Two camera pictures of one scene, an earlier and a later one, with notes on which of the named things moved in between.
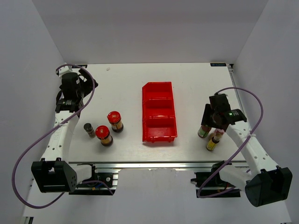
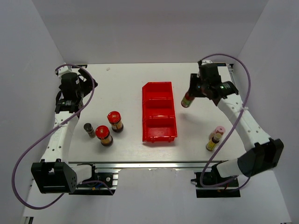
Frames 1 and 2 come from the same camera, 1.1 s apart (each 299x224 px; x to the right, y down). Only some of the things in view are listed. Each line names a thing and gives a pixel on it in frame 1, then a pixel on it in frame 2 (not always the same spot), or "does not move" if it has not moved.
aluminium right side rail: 231,67 does not move
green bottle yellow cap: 203,131 -> 187,100
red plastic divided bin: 159,123 does not move
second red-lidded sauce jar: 102,132 does not move
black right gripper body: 208,117 -> 196,87
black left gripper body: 87,87 does not move
